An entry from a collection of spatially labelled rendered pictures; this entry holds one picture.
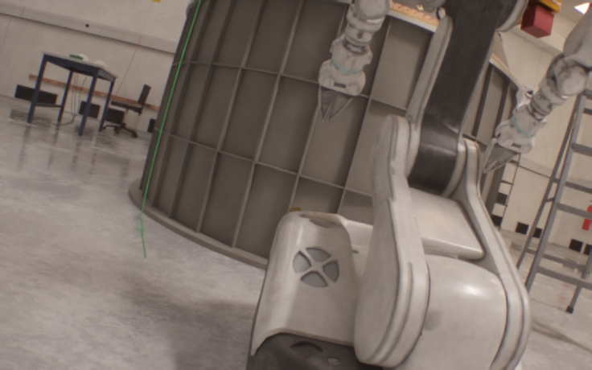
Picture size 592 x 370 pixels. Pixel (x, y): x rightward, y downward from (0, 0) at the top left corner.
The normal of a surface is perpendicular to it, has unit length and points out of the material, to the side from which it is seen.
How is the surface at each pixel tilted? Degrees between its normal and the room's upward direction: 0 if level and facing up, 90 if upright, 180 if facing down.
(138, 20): 90
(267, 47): 90
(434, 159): 90
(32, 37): 90
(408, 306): 71
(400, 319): 82
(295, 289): 38
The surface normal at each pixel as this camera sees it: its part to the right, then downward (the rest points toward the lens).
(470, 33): -0.06, 0.42
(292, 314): 0.25, -0.69
